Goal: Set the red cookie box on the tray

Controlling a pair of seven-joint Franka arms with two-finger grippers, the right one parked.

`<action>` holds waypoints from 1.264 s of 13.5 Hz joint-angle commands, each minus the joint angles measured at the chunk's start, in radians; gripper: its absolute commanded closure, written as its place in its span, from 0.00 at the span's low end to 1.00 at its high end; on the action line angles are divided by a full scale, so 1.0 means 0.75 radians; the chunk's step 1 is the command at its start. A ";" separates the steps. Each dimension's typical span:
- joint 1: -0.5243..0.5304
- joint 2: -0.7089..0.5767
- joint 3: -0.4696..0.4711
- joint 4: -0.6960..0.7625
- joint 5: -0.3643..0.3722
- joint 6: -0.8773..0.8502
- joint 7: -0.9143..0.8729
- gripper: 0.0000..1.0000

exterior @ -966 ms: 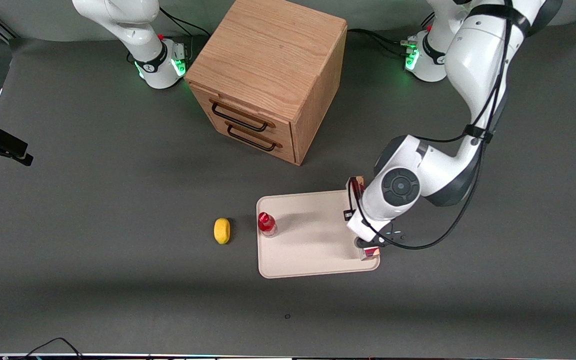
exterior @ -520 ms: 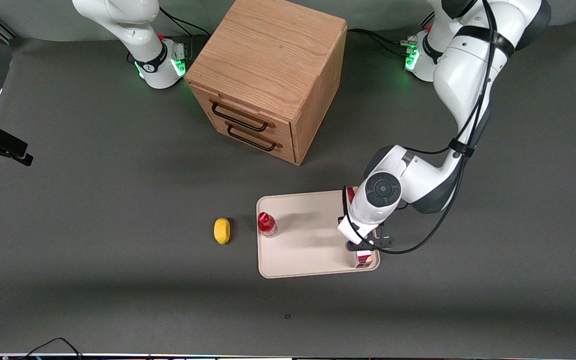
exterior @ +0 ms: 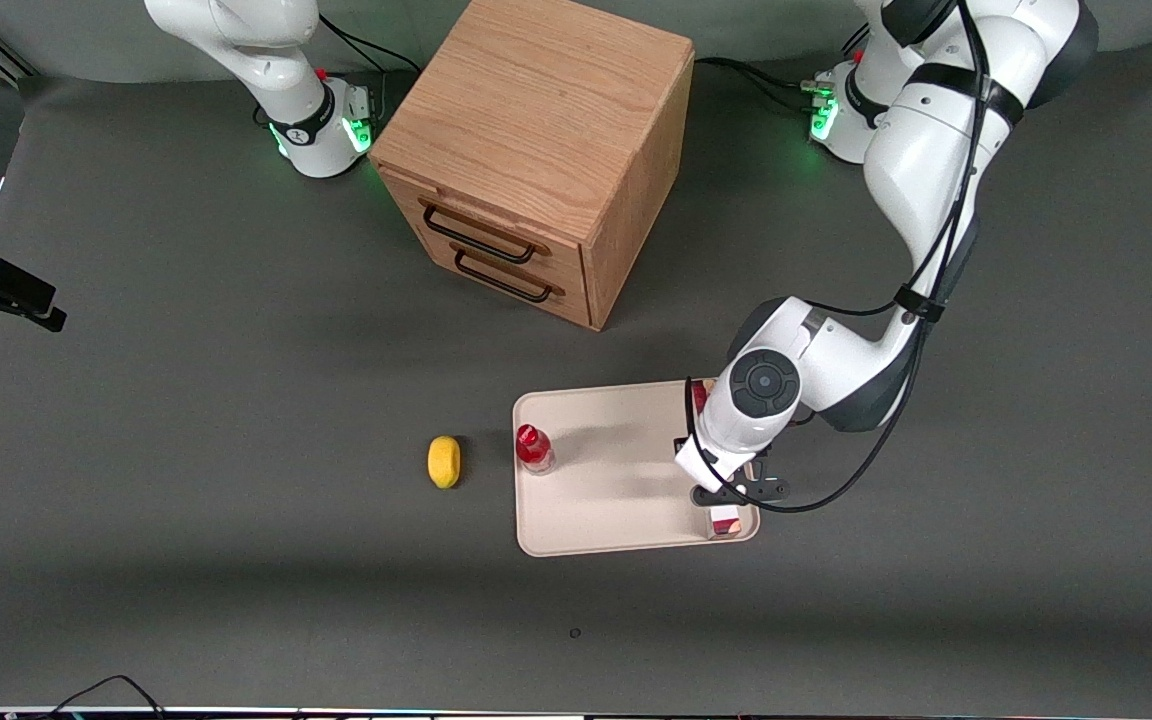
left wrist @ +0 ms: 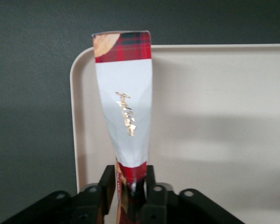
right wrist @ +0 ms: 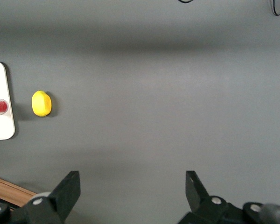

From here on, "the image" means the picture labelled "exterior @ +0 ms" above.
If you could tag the white rectangular plastic tray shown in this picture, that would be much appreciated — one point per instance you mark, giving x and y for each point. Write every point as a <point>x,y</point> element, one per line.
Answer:
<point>616,480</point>

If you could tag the red cookie box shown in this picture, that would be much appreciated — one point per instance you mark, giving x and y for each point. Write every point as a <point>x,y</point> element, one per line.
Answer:
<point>724,522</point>

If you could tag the small red bottle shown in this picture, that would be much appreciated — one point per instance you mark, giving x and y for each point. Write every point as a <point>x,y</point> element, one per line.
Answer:
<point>533,448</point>

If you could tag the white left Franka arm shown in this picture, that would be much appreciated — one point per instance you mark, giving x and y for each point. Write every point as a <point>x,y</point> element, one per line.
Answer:
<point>926,150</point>

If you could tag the wooden two-drawer cabinet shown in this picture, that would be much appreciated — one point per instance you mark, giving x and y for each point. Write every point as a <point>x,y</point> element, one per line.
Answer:
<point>536,110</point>

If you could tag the yellow lemon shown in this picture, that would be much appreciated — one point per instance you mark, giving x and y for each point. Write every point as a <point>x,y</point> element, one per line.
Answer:
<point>444,462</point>

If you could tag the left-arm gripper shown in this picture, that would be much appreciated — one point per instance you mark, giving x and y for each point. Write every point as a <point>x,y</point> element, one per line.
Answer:
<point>679,444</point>

